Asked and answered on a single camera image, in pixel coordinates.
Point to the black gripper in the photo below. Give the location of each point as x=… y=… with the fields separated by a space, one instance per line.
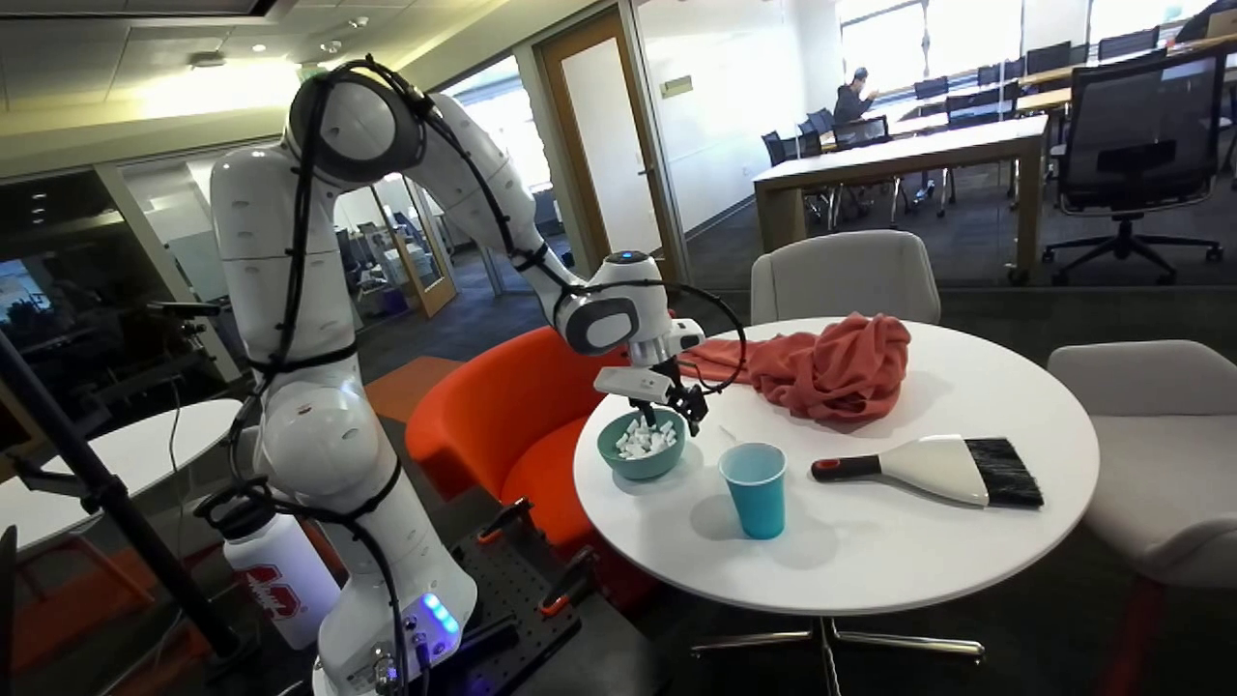
x=675 y=383

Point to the teal bowl with white contents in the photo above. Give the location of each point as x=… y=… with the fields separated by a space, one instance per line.
x=638 y=449

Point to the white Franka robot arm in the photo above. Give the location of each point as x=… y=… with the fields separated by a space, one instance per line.
x=309 y=438

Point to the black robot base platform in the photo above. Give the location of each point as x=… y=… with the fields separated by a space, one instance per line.
x=544 y=605

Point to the blue plastic cup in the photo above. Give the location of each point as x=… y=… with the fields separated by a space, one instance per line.
x=754 y=496

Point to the red crumpled cloth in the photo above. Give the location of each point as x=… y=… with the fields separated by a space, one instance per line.
x=834 y=370

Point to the orange armchair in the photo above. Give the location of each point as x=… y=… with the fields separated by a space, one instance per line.
x=504 y=410

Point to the grey chair with rounded back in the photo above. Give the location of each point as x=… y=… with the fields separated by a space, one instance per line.
x=844 y=276

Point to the round white table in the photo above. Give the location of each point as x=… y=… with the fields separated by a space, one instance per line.
x=902 y=554

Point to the white brush with black bristles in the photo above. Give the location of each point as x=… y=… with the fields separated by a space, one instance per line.
x=939 y=468

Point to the wooden framed glass door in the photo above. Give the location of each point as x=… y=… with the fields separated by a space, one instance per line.
x=612 y=157

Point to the long wooden table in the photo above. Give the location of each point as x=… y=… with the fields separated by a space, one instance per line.
x=902 y=152

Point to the seated person in dark clothes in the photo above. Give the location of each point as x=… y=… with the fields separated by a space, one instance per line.
x=853 y=102

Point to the white bottle with red print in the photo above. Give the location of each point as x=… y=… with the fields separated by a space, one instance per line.
x=285 y=581

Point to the grey chair with wide seat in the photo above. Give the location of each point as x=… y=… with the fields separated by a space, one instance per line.
x=1162 y=449

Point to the black mesh office chair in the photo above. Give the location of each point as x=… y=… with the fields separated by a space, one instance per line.
x=1134 y=129

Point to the small white side table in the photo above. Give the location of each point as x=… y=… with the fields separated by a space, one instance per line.
x=129 y=449

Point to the black tripod stand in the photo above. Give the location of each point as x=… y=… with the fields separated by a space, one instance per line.
x=119 y=507

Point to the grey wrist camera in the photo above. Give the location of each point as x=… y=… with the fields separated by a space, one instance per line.
x=635 y=383

